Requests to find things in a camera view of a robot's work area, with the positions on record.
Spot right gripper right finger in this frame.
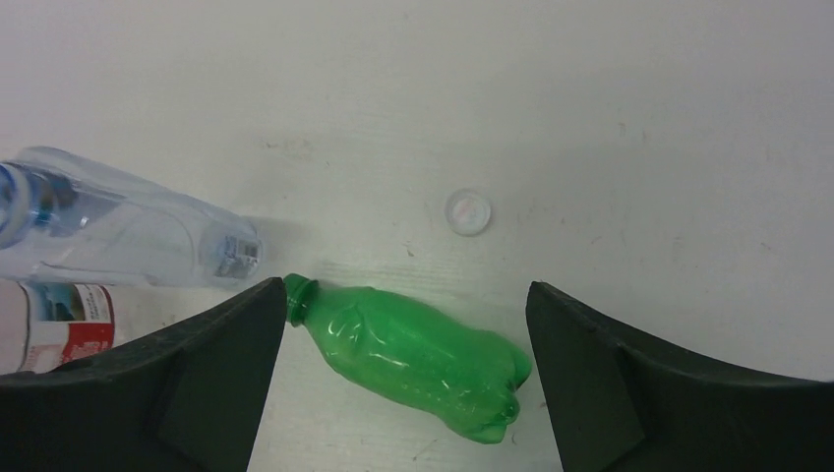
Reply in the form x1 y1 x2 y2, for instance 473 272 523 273
525 282 833 471

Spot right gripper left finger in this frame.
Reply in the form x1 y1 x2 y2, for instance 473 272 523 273
1 277 287 471

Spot green plastic bottle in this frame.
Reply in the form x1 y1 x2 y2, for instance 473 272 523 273
283 273 532 444

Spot red label clear bottle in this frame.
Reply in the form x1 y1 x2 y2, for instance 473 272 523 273
1 280 115 375

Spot clear bluish bottle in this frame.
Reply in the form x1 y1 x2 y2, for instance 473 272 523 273
1 147 264 289

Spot clear bottle cap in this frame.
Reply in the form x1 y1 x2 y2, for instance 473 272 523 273
444 189 492 237

